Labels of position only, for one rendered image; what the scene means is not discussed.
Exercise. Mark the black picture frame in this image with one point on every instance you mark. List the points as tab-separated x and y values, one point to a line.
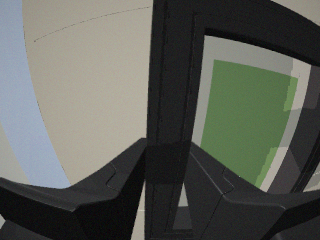
239	78

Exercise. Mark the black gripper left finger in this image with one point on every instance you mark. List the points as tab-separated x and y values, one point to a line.
102	206

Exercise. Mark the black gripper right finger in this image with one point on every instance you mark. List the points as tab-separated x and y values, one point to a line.
224	206

